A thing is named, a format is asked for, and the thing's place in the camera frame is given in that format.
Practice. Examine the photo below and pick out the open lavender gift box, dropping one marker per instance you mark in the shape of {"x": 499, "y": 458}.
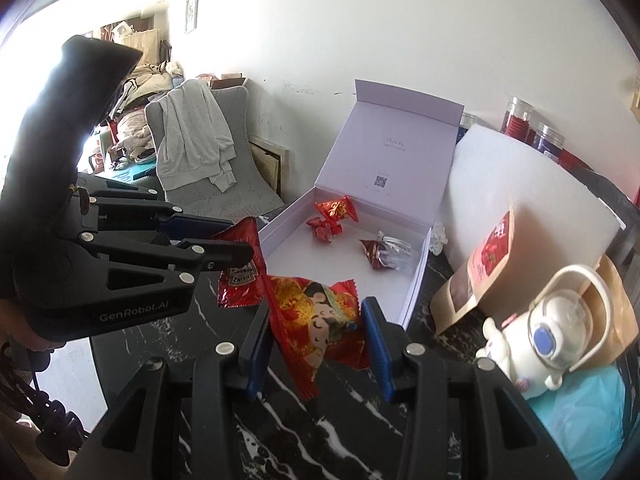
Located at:
{"x": 392, "y": 158}

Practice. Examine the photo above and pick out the red gold character snack packet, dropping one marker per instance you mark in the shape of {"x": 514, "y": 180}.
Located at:
{"x": 337, "y": 210}

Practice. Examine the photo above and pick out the white cartoon dog water bottle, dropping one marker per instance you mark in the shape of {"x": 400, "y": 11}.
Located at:
{"x": 552, "y": 338}

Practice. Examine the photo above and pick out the small wall picture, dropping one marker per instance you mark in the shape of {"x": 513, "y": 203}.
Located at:
{"x": 191, "y": 21}

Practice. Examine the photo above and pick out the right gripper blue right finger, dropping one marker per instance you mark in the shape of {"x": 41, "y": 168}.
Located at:
{"x": 380, "y": 347}

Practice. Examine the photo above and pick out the white foam board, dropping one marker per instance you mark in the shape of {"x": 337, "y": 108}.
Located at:
{"x": 557, "y": 220}

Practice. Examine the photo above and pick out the wooden picture frame on floor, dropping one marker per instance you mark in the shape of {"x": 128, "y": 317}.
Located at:
{"x": 271, "y": 160}

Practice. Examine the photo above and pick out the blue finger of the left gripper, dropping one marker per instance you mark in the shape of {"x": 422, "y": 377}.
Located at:
{"x": 196, "y": 256}
{"x": 180, "y": 226}

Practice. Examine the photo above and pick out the crumpled white tissue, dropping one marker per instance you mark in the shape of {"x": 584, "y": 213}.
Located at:
{"x": 438, "y": 239}

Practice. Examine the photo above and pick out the light blue plastic bag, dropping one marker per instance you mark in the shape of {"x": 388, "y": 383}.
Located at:
{"x": 585, "y": 418}

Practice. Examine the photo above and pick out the red ketchup style snack packet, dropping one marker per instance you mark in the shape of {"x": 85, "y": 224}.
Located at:
{"x": 243, "y": 286}

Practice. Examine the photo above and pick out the clear jar purple label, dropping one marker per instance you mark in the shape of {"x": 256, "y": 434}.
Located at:
{"x": 548, "y": 142}

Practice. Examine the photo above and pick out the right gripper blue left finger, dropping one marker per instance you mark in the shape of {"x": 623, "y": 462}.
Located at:
{"x": 255, "y": 352}

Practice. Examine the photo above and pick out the black board behind foam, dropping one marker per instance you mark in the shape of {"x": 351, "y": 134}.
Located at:
{"x": 622, "y": 247}

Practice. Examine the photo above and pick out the red cartoon figure snack packet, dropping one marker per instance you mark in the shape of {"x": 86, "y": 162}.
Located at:
{"x": 314, "y": 323}

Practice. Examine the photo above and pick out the pile of clothes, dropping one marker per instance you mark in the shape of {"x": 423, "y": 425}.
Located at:
{"x": 131, "y": 137}

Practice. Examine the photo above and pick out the grey sweatshirt on chair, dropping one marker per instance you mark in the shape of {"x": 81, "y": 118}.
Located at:
{"x": 197, "y": 143}

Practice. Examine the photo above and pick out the clear jar behind box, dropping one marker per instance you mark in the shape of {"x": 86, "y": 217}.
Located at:
{"x": 466, "y": 122}

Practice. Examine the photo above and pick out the dark brown candy packet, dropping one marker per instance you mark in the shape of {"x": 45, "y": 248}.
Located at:
{"x": 376, "y": 253}

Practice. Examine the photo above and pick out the grey leaf pattern chair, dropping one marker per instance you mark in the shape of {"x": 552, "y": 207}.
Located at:
{"x": 251, "y": 195}

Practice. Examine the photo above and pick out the kraft hawthorn snack pouch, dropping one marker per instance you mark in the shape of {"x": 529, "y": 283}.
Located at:
{"x": 468, "y": 285}

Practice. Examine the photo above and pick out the clear jar red contents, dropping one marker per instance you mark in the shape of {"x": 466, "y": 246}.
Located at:
{"x": 516, "y": 121}

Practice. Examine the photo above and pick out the clear acrylic holder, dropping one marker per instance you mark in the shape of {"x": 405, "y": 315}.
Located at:
{"x": 400, "y": 252}

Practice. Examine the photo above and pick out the person's right hand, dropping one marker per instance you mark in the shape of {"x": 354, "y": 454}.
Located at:
{"x": 14, "y": 326}

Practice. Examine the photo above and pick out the wooden wall frame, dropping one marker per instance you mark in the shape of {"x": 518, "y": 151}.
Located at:
{"x": 635, "y": 101}

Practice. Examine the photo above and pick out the red candy packet white text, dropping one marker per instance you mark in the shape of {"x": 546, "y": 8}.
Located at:
{"x": 324, "y": 230}

